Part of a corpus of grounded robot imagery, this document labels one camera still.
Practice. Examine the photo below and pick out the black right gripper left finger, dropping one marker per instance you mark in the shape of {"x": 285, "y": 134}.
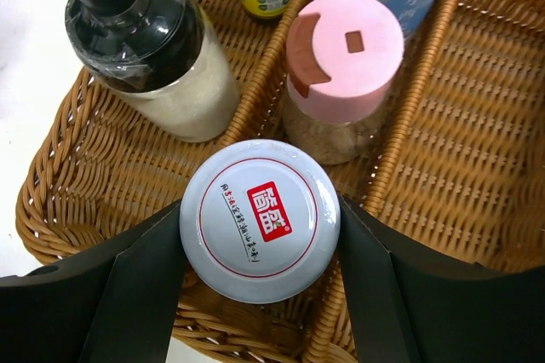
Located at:
{"x": 114, "y": 302}

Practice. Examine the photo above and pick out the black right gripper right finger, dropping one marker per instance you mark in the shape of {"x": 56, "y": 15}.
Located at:
{"x": 410, "y": 303}

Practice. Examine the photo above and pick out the white lid round jar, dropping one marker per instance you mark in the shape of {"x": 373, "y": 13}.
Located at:
{"x": 259, "y": 221}

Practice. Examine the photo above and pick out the pink lid spice jar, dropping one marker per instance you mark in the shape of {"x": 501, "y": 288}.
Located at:
{"x": 341, "y": 58}

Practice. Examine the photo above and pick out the white salt grinder black top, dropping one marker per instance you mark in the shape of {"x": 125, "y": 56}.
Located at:
{"x": 161, "y": 57}

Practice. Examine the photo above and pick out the brown wicker divided basket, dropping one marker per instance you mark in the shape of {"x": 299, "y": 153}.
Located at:
{"x": 459, "y": 167}

